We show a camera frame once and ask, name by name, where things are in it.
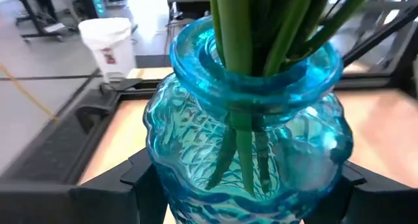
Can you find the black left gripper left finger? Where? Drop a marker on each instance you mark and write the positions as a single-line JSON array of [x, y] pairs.
[[130, 198]]

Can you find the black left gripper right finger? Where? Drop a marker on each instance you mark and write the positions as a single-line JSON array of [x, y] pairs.
[[339, 201]]

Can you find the blue glass vase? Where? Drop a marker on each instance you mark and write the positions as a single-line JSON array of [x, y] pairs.
[[294, 158]]

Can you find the yellow artificial flower bunch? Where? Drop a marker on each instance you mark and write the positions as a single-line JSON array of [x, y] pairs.
[[289, 31]]

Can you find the white artificial flower bunch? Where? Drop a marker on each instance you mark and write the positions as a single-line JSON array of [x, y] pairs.
[[339, 20]]

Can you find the white bucket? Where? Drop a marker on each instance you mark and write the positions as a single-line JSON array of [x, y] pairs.
[[107, 41]]

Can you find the pink artificial tulip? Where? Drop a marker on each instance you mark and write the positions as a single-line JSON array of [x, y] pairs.
[[235, 38]]

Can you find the black desk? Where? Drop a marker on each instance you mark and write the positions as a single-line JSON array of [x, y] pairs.
[[189, 8]]

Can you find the black electronics cabinet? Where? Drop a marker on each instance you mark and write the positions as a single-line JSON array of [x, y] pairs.
[[89, 2]]

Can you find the black wheeled stand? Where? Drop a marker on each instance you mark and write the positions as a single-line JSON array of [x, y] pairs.
[[31, 8]]

